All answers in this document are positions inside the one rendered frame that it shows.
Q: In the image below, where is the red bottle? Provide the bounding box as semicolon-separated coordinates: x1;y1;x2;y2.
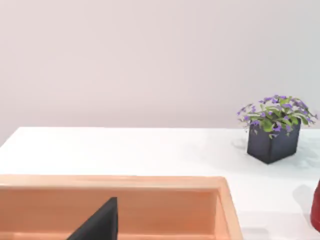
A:
310;178;320;232

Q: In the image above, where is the purple flower plant black pot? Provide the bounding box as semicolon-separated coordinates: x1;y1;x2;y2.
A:
236;94;319;165

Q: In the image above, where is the shallow salmon-coloured box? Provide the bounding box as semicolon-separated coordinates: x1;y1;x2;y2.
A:
0;174;244;240

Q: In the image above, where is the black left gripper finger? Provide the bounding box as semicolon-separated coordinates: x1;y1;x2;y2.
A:
65;196;119;240

